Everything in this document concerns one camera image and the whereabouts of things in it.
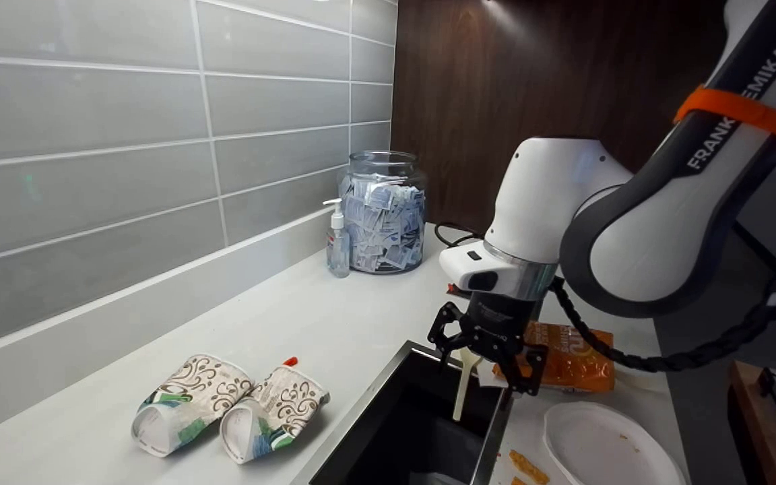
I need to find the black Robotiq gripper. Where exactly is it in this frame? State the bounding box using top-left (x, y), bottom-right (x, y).
top-left (426, 289), bottom-right (553, 399)

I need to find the white plastic spoon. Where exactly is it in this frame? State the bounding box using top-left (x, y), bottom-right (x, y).
top-left (450, 348), bottom-right (481, 425)

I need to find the orange snack bag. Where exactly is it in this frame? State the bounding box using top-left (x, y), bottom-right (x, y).
top-left (492, 321), bottom-right (618, 395)

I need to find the empty white paper plate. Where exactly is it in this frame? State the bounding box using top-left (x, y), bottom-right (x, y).
top-left (541, 399), bottom-right (684, 485)

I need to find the glass jar of packets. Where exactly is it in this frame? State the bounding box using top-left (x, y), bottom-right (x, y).
top-left (340, 147), bottom-right (428, 275)

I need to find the small clear pump bottle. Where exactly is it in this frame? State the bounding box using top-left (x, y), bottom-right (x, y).
top-left (321, 197), bottom-right (356, 281)

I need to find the right patterned snack bag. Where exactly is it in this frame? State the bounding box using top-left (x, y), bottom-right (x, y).
top-left (219, 362), bottom-right (332, 467)

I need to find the dark wood cabinet panel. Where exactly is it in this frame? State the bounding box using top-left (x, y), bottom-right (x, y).
top-left (391, 0), bottom-right (733, 240)

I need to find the wooden robot cart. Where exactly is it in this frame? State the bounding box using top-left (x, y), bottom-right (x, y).
top-left (727, 340), bottom-right (776, 485)

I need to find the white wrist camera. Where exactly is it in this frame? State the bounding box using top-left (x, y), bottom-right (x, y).
top-left (436, 238), bottom-right (521, 296)

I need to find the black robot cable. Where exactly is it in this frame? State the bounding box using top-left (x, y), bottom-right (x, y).
top-left (428, 147), bottom-right (776, 376)

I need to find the orange forearm cable strap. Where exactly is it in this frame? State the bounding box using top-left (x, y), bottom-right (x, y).
top-left (671, 83), bottom-right (776, 157)

